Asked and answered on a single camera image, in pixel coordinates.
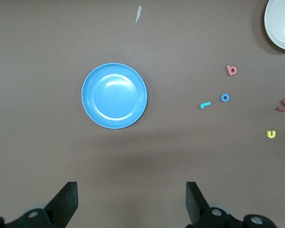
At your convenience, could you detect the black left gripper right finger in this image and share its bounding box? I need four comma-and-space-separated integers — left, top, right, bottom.
185, 181, 276, 228

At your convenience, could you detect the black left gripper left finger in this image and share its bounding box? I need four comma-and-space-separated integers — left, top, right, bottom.
0, 181, 79, 228

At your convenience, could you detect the blue plate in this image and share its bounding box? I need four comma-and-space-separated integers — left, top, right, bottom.
81, 62, 148, 130

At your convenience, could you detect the brown table cover sheet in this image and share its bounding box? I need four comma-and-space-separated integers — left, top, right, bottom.
0, 0, 285, 228

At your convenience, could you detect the white paper scrap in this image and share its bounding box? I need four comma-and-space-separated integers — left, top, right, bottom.
135, 5, 143, 25

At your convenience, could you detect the beige plate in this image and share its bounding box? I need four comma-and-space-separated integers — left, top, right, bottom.
264, 0, 285, 52

